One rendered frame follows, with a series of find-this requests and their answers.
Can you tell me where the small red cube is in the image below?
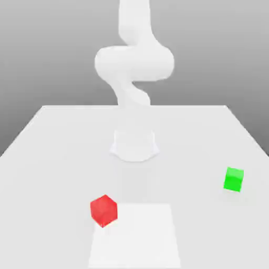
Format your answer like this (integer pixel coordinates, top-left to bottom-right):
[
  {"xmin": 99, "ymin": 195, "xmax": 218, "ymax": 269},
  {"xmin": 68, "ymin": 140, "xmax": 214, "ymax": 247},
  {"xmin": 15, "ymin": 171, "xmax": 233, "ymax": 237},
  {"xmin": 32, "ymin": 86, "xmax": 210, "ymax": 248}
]
[{"xmin": 90, "ymin": 194, "xmax": 118, "ymax": 229}]

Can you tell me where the small green cube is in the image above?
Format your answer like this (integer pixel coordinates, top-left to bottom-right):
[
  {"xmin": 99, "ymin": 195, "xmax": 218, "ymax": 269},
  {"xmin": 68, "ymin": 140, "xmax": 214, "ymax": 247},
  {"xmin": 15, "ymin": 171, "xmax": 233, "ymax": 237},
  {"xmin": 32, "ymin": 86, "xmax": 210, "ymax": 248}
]
[{"xmin": 223, "ymin": 167, "xmax": 245, "ymax": 193}]

